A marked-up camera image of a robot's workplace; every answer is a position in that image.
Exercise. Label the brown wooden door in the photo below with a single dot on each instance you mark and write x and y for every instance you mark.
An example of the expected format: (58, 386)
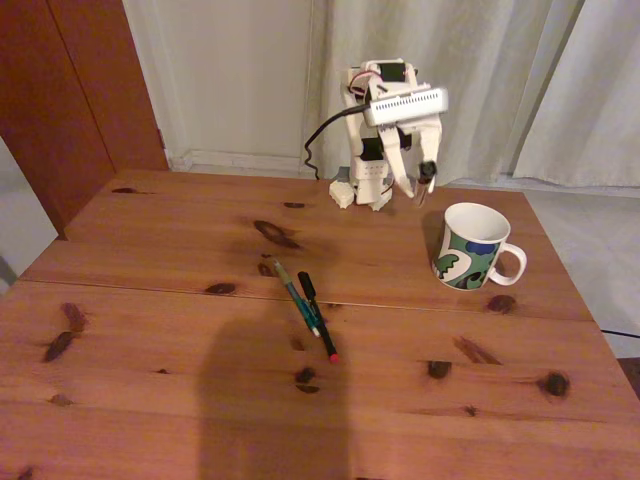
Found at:
(60, 100)

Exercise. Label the silver gripper camera box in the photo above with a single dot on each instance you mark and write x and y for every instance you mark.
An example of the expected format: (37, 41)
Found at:
(407, 107)

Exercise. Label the teal transparent pen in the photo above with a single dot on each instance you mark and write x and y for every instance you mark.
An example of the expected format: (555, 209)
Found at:
(299, 302)

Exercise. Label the black pen with red end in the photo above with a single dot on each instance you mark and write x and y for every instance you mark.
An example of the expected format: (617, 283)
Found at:
(306, 285)

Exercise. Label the white green blue patterned mug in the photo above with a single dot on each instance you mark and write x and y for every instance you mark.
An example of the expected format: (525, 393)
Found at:
(460, 272)

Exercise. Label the white marker with black cap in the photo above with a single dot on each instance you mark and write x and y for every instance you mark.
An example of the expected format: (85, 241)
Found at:
(426, 171)

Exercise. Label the white curtain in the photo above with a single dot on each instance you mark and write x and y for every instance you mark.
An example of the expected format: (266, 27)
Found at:
(475, 60)
(600, 100)

